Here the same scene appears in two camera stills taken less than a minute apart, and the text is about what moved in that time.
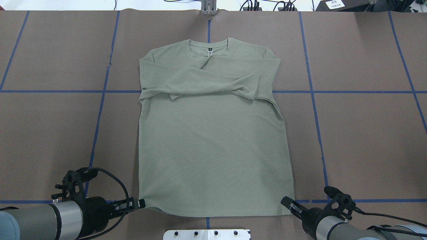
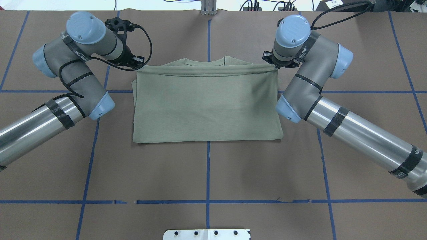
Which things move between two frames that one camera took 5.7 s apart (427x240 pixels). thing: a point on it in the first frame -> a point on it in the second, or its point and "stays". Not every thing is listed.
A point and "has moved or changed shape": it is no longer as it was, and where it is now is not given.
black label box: x=343 y=5 stays
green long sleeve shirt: x=213 y=141 has moved or changed shape
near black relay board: x=287 y=9 stays
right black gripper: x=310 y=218 -> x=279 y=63
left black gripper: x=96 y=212 -> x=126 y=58
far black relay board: x=252 y=9 stays
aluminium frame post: x=208 y=7 stays
